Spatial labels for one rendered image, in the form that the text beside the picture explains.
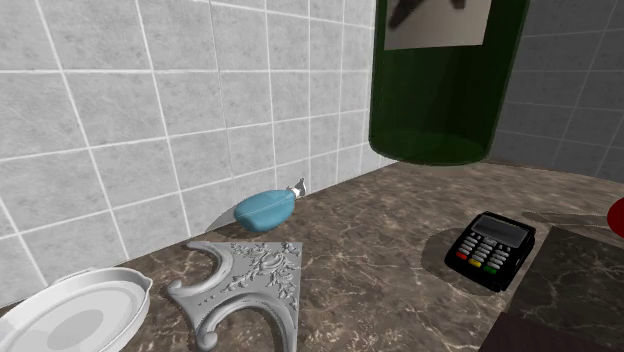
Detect blue soap dispenser bottle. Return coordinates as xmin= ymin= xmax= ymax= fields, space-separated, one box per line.
xmin=233 ymin=177 xmax=307 ymax=234

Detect green glass bottle with label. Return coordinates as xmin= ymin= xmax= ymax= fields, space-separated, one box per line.
xmin=367 ymin=0 xmax=532 ymax=167

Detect black card payment terminal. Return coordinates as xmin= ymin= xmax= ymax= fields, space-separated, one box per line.
xmin=443 ymin=210 xmax=537 ymax=293

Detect white oval dish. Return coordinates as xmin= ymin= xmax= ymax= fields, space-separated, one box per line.
xmin=0 ymin=265 xmax=154 ymax=352

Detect red round object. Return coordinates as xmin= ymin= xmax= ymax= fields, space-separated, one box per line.
xmin=606 ymin=196 xmax=624 ymax=241

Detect grey ornate corner bracket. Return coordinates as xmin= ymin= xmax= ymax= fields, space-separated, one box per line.
xmin=167 ymin=240 xmax=304 ymax=352

